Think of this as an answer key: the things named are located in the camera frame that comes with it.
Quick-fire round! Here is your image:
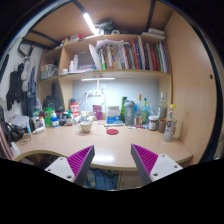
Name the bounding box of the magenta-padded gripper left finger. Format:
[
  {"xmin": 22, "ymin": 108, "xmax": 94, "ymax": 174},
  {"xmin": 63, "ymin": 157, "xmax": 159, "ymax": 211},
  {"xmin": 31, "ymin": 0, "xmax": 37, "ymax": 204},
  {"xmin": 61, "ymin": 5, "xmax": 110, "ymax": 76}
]
[{"xmin": 44, "ymin": 144, "xmax": 96, "ymax": 187}]

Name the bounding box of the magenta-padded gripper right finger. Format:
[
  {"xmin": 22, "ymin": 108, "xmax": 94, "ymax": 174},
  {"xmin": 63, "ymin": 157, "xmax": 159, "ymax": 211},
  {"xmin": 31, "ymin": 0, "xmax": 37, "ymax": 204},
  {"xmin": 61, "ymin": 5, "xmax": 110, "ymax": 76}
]
[{"xmin": 130, "ymin": 143, "xmax": 184, "ymax": 186}]

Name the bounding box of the cream ceramic mug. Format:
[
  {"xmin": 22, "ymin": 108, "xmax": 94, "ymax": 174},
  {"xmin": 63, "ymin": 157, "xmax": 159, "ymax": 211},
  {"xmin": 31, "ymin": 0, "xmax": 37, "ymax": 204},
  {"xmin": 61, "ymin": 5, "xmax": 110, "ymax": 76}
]
[{"xmin": 77, "ymin": 120, "xmax": 94, "ymax": 134}]

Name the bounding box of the brown jar white lid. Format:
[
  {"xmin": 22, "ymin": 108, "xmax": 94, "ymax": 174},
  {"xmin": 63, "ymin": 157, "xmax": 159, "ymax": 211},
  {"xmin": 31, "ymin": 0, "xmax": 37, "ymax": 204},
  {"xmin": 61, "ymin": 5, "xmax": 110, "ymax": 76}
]
[{"xmin": 148, "ymin": 115, "xmax": 159, "ymax": 131}]

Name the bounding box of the brown cup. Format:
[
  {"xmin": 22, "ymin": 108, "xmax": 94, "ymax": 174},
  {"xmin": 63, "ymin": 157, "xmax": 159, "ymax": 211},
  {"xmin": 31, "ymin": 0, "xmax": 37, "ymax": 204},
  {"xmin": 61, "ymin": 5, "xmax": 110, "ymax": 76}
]
[{"xmin": 158, "ymin": 118, "xmax": 167, "ymax": 134}]

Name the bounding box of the brown bottle green cap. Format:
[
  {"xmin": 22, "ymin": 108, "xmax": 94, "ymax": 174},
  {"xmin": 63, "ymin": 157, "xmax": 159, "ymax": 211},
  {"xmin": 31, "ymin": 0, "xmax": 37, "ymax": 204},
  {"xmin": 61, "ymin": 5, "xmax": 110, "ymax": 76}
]
[{"xmin": 65, "ymin": 111, "xmax": 74, "ymax": 127}]

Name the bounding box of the flat round red coaster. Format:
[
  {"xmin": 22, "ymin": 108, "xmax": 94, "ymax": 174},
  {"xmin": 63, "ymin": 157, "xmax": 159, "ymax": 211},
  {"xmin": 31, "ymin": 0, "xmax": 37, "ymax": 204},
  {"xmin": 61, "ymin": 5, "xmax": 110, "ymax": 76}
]
[{"xmin": 105, "ymin": 128, "xmax": 120, "ymax": 136}]

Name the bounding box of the white bottle blue label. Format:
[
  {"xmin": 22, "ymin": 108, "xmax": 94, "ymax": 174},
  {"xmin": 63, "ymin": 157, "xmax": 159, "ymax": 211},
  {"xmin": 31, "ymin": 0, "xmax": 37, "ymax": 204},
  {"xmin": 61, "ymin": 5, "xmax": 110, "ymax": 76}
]
[{"xmin": 79, "ymin": 110, "xmax": 88, "ymax": 122}]

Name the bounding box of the clear glass bottle gold cap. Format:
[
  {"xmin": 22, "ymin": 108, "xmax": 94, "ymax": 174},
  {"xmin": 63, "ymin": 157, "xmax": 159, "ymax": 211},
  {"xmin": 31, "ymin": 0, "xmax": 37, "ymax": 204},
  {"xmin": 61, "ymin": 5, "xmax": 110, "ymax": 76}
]
[{"xmin": 136, "ymin": 94, "xmax": 144, "ymax": 126}]

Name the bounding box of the glass bottle green cap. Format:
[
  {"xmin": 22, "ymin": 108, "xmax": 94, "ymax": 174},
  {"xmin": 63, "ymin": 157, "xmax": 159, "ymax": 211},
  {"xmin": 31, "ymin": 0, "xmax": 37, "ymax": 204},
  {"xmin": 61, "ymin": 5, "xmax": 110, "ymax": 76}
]
[{"xmin": 141, "ymin": 97, "xmax": 149, "ymax": 124}]

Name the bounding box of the grey shaker bottle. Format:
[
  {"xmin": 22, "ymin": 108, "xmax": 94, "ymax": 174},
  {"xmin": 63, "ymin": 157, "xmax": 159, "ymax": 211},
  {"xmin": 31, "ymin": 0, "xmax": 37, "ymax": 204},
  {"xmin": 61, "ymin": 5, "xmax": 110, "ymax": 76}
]
[{"xmin": 123, "ymin": 99, "xmax": 136, "ymax": 127}]

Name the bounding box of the clear glass bottle white cap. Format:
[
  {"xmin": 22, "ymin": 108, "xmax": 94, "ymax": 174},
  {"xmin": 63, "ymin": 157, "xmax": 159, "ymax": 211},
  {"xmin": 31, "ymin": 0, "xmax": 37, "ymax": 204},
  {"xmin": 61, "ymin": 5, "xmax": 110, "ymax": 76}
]
[{"xmin": 157, "ymin": 92, "xmax": 168, "ymax": 121}]

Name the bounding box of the tall green bottle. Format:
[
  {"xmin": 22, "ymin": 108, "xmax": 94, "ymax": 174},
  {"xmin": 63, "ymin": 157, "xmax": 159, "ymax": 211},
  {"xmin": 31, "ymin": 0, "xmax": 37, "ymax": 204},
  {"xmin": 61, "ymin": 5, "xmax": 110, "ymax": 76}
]
[{"xmin": 120, "ymin": 96, "xmax": 128, "ymax": 123}]

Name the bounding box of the black bag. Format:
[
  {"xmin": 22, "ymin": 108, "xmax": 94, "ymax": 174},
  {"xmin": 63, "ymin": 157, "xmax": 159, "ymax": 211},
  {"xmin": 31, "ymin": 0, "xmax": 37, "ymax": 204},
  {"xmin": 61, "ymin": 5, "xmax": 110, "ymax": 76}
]
[{"xmin": 42, "ymin": 83, "xmax": 57, "ymax": 111}]

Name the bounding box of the white LED light bar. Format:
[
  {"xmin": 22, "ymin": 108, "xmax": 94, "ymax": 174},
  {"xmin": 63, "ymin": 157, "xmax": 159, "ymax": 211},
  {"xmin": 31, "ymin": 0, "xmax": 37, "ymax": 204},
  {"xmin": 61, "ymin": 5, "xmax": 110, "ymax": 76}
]
[{"xmin": 80, "ymin": 77, "xmax": 116, "ymax": 82}]

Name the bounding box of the hanging grey garment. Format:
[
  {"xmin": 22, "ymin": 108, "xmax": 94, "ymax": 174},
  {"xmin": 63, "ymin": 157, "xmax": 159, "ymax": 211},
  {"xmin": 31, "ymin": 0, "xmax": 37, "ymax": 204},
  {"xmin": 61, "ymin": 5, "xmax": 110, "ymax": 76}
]
[{"xmin": 20, "ymin": 56, "xmax": 39, "ymax": 116}]

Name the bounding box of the hanging dark jacket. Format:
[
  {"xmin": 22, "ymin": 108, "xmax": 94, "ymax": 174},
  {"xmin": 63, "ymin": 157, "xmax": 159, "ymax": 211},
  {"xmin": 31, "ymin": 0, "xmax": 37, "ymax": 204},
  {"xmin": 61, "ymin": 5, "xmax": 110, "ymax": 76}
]
[{"xmin": 5, "ymin": 63, "xmax": 25, "ymax": 112}]

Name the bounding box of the ceiling tube light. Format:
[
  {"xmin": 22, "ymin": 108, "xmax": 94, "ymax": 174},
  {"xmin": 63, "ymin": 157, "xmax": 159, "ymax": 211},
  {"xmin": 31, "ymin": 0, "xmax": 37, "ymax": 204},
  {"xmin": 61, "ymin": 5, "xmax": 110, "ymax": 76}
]
[{"xmin": 82, "ymin": 12, "xmax": 98, "ymax": 35}]

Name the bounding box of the white wall power outlet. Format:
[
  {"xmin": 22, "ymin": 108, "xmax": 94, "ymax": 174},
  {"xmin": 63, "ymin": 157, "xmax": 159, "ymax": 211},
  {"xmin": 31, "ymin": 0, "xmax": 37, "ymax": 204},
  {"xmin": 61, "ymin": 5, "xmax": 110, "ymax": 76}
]
[{"xmin": 85, "ymin": 89, "xmax": 104, "ymax": 98}]

